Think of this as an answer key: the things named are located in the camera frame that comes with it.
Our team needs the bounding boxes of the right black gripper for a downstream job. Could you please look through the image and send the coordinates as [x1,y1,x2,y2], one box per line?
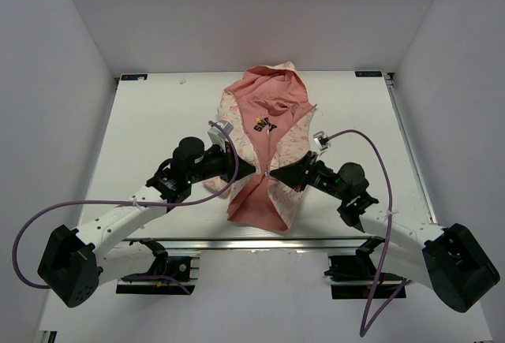
[270,151,349,202]

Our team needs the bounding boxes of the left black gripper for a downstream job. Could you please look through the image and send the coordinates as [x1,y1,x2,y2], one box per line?
[188,141,256,185]

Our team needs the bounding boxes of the pink Snoopy zip jacket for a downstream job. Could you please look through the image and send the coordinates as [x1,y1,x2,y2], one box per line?
[217,62,316,233]

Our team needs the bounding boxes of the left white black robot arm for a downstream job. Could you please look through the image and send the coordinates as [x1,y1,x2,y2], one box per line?
[37,137,256,308]

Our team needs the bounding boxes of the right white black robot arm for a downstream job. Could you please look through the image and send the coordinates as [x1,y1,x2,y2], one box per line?
[270,151,500,313]

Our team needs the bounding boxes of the right blue table label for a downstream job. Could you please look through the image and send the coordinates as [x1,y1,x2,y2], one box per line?
[354,70,383,78]

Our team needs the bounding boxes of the blue table label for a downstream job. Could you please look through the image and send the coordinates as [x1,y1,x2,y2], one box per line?
[354,70,383,78]
[120,74,148,81]

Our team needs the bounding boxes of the left blue table label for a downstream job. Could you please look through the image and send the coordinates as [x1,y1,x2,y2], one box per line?
[120,74,148,81]

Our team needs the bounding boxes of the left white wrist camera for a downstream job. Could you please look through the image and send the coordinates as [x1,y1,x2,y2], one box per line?
[208,120,234,153]

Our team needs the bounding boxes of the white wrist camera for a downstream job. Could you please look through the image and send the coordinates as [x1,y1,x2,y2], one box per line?
[312,131,331,152]
[208,120,234,153]

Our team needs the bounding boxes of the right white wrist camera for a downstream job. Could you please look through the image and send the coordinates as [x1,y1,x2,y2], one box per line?
[312,131,331,152]

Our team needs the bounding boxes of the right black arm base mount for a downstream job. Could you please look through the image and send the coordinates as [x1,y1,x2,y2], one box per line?
[324,237,383,300]

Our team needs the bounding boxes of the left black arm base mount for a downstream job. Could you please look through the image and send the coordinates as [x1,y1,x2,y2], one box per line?
[116,238,200,296]

